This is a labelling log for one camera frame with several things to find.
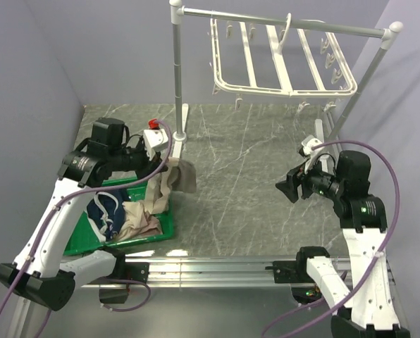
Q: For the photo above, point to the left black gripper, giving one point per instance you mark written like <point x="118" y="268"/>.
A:
<point x="149" y="165"/>

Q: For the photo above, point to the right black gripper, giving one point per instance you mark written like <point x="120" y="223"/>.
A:
<point x="289" y="186"/>

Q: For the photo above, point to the taupe beige underwear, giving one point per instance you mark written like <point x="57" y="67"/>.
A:
<point x="180" y="176"/>

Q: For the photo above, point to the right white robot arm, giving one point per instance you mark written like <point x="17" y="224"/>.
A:
<point x="369" y="312"/>

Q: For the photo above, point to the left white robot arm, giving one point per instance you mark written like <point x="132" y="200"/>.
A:
<point x="37" y="272"/>

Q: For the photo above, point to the navy white underwear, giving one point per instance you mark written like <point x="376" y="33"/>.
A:
<point x="106" y="214"/>

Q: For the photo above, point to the beige pink underwear pile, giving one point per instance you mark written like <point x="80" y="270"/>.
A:
<point x="138" y="223"/>

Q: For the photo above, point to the white clip drying hanger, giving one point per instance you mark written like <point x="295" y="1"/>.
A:
<point x="277" y="32"/>

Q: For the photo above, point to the green plastic tray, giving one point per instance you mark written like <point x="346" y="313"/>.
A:
<point x="83" y="239"/>

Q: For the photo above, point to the grey white garment rack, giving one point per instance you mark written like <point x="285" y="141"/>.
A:
<point x="387" y="37"/>

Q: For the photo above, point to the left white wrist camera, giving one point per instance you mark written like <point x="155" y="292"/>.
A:
<point x="157" y="139"/>

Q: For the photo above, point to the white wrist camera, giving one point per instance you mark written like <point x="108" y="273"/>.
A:
<point x="309" y="150"/>
<point x="157" y="139"/>

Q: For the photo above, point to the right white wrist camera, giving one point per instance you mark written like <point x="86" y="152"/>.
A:
<point x="309" y="150"/>

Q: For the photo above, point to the aluminium rail base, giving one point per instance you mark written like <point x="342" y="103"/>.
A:
<point x="220" y="272"/>

